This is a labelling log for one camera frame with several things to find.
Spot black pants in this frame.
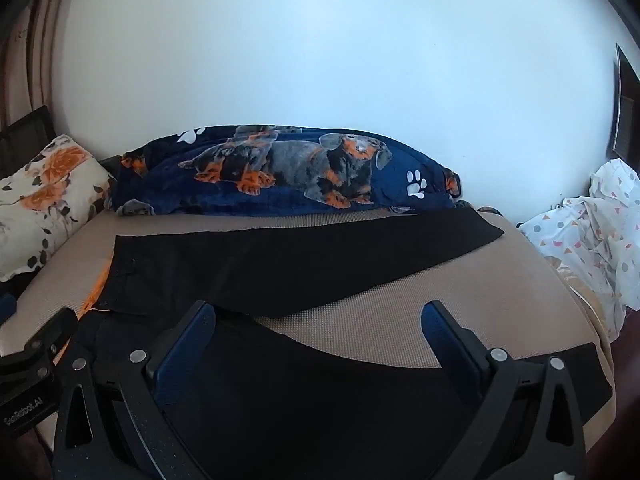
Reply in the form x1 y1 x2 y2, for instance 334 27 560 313
78 209 615 479

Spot beige woven mattress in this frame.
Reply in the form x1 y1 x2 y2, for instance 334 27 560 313
0 204 616 453

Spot floral orange white pillow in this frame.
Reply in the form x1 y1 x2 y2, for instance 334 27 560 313
0 136 115 282

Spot white confetti print sheet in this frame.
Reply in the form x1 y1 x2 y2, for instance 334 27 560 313
518 158 639 341

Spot dark headboard panel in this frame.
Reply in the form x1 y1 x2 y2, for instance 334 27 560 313
0 106 56 179

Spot blue dachshund print blanket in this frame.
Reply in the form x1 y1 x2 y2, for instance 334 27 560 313
112 125 462 217

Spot pink patterned curtain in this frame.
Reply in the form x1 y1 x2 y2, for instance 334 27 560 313
1 0 62 128

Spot dark wall frame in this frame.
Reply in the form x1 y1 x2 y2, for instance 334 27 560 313
610 46 640 170

